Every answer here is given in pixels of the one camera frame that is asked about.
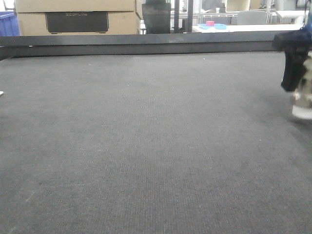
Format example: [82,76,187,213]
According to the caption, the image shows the cardboard box with black label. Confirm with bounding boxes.
[15,0,142,36]

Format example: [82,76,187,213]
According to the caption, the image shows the blue tray on white table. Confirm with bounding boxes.
[198,23,227,30]

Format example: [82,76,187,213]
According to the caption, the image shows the dark conveyor belt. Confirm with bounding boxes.
[0,52,312,234]

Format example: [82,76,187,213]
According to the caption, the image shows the black bin in background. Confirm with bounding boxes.
[142,0,171,34]

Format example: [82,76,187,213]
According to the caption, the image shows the blue plastic crate far left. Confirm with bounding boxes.
[0,11,20,37]

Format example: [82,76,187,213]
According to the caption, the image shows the dark conveyor side rail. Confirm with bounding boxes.
[0,31,281,59]

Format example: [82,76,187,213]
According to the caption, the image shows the brass valve with white caps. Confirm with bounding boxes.
[292,52,312,120]

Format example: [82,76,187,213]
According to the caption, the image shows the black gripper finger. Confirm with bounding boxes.
[273,30,310,92]

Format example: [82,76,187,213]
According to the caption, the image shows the pink cube on tray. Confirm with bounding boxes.
[206,20,215,27]

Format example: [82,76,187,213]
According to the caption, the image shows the white background table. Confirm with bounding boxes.
[192,24,303,33]

